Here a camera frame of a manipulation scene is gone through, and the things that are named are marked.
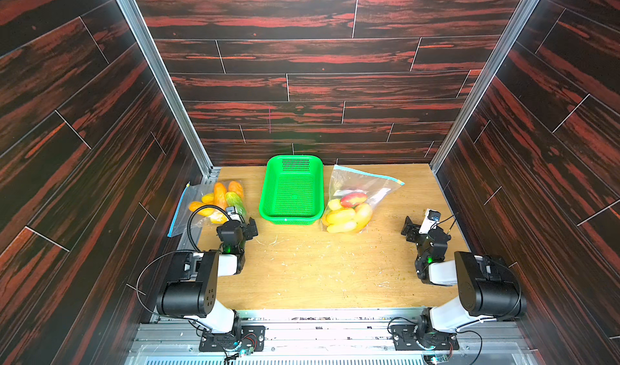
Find curved yellow mango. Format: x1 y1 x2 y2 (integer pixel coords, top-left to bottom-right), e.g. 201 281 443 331
327 221 357 234

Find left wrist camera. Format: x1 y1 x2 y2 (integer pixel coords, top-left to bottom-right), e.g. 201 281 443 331
226 206 245 223

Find red mango bottom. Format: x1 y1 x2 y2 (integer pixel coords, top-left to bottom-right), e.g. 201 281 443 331
340 192 367 208

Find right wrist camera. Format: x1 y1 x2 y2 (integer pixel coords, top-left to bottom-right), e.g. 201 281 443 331
418 209 441 234

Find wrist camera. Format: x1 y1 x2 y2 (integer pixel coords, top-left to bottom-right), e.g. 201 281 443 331
418 209 441 234
226 206 245 223

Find aluminium front rail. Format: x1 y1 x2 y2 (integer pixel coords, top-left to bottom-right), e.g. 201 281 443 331
126 308 542 364

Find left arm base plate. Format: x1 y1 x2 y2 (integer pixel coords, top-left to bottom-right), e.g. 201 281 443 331
199 325 266 355

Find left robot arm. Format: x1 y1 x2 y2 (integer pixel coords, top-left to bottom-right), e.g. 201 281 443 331
156 218 258 341

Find clear zip-top bag blue zipper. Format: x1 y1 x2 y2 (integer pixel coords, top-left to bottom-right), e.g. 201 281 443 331
167 180 250 238

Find green plastic basket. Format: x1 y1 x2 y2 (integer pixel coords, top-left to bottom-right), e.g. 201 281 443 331
259 155 325 225

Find green yellow mango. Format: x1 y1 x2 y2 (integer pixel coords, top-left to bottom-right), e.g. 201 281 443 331
224 192 247 218

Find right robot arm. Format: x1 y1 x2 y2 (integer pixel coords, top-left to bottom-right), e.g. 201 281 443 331
392 210 526 350

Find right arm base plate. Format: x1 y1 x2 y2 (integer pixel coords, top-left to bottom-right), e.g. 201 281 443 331
387 324 460 351

